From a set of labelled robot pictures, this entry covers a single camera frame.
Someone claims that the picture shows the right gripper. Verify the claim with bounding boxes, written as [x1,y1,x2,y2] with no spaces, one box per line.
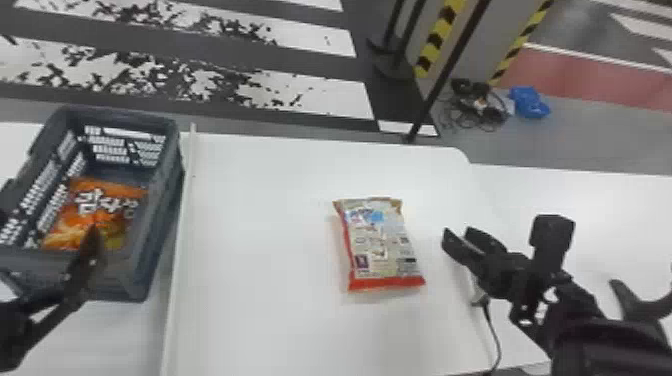
[441,225,534,312]

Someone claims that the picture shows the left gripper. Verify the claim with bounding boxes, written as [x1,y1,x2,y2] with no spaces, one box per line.
[0,225,109,372]

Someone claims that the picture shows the orange snack packet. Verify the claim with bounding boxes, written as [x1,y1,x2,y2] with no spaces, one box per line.
[40,176,150,253]

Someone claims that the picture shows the dark blue crate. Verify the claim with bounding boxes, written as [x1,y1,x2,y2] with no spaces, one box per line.
[0,104,187,304]

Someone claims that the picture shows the red snack packet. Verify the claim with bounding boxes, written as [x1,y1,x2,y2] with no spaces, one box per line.
[332,196,427,293]

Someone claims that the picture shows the blue bag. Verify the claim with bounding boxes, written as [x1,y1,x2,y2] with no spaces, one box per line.
[506,85,552,120]

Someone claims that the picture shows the black cable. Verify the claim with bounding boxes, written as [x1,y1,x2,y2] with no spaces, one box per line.
[470,291,504,376]

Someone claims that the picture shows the black floor cables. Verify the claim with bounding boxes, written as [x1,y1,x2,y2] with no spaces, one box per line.
[434,77,512,134]

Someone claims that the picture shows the yellow black striped post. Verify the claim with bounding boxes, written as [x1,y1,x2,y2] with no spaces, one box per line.
[413,0,468,81]
[487,0,557,88]

